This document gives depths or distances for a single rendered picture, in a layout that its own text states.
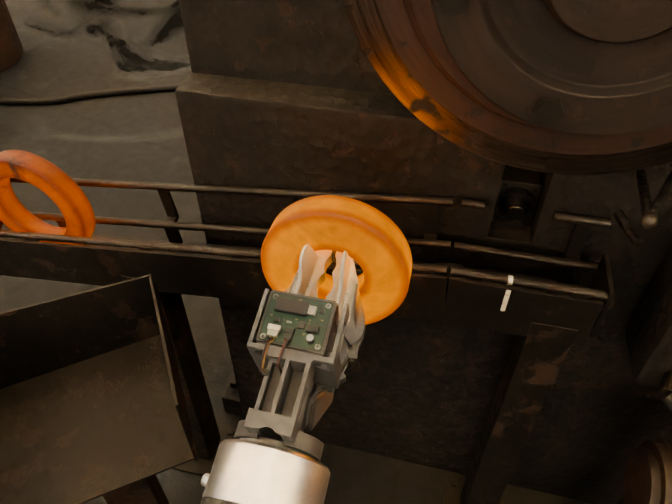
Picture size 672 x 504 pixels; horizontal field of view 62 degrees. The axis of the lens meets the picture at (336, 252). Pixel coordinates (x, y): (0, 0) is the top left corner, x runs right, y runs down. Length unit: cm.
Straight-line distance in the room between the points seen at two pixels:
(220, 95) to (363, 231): 35
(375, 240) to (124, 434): 41
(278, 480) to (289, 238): 23
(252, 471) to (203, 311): 127
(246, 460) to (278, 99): 49
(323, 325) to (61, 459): 42
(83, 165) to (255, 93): 167
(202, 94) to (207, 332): 94
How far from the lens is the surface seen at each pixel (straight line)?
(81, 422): 79
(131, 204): 212
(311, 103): 75
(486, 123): 59
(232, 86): 81
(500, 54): 49
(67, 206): 93
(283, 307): 45
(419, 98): 60
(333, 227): 52
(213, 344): 158
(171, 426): 74
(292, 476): 43
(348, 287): 52
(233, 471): 43
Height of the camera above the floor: 122
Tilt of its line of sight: 43 degrees down
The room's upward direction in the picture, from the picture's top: straight up
